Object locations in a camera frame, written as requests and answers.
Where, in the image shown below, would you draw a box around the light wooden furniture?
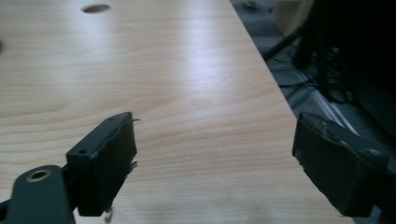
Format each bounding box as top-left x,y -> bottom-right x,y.
273,0 -> 314,36

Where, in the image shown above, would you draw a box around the black tripod stand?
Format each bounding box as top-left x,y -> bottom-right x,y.
262,0 -> 353,97

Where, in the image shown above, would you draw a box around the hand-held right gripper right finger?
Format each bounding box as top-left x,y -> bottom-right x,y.
291,111 -> 390,218

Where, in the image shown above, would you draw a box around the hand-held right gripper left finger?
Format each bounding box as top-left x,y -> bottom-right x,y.
65,111 -> 138,217

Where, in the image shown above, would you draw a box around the black floor cables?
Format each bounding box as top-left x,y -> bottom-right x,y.
279,76 -> 356,105

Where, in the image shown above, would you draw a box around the metal floor rail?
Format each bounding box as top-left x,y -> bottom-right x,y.
306,92 -> 362,136

